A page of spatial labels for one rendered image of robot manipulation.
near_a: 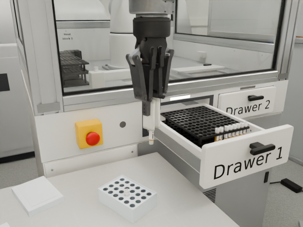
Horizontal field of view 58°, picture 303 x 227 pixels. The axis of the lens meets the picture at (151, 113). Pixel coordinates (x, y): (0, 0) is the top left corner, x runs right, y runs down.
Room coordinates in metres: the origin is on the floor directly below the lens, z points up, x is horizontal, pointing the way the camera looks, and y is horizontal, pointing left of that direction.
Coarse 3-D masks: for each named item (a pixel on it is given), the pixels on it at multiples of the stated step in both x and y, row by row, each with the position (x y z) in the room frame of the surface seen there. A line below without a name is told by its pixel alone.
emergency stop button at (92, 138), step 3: (90, 132) 0.70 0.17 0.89; (93, 132) 0.70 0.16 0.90; (87, 135) 0.70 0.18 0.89; (90, 135) 0.70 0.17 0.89; (93, 135) 0.70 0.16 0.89; (96, 135) 0.70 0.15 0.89; (87, 138) 0.69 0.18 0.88; (90, 138) 0.69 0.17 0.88; (93, 138) 0.70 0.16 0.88; (96, 138) 0.70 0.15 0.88; (99, 138) 0.71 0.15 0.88; (87, 141) 0.69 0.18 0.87; (90, 141) 0.69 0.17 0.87; (93, 141) 0.70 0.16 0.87; (96, 141) 0.70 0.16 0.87; (90, 144) 0.69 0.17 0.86; (93, 144) 0.70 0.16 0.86
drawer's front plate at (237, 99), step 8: (264, 88) 1.07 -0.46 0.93; (272, 88) 1.09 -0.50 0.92; (224, 96) 0.98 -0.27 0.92; (232, 96) 0.99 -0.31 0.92; (240, 96) 1.01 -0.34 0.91; (264, 96) 1.07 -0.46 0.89; (272, 96) 1.09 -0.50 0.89; (224, 104) 0.98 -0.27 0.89; (232, 104) 0.99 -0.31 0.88; (240, 104) 1.01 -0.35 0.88; (248, 104) 1.03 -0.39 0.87; (264, 104) 1.07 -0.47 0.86; (272, 104) 1.10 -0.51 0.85; (232, 112) 1.00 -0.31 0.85; (240, 112) 1.02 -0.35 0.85; (248, 112) 1.04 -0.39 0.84; (256, 112) 1.06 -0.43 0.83; (264, 112) 1.08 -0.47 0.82
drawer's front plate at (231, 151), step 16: (272, 128) 0.65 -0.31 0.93; (288, 128) 0.66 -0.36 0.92; (208, 144) 0.56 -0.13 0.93; (224, 144) 0.57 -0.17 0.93; (240, 144) 0.59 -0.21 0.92; (288, 144) 0.67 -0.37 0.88; (208, 160) 0.55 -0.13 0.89; (224, 160) 0.57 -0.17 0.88; (240, 160) 0.59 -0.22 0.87; (256, 160) 0.62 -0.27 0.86; (272, 160) 0.64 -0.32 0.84; (208, 176) 0.55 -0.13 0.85; (224, 176) 0.57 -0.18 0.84; (240, 176) 0.59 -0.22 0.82
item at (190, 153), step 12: (180, 108) 0.93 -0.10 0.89; (216, 108) 0.92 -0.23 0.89; (240, 120) 0.80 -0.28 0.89; (156, 132) 0.79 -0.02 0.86; (168, 132) 0.73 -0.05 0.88; (252, 132) 0.75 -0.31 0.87; (168, 144) 0.72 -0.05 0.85; (180, 144) 0.67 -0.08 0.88; (192, 144) 0.63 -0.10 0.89; (180, 156) 0.66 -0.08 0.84; (192, 156) 0.62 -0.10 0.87
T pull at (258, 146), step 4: (252, 144) 0.60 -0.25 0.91; (256, 144) 0.60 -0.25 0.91; (260, 144) 0.60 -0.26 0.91; (272, 144) 0.59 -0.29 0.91; (252, 148) 0.59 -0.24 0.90; (256, 148) 0.57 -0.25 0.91; (260, 148) 0.57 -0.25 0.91; (264, 148) 0.58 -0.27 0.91; (268, 148) 0.58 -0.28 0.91; (272, 148) 0.59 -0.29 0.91; (252, 152) 0.56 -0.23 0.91; (256, 152) 0.56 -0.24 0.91; (260, 152) 0.57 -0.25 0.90; (264, 152) 0.58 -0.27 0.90
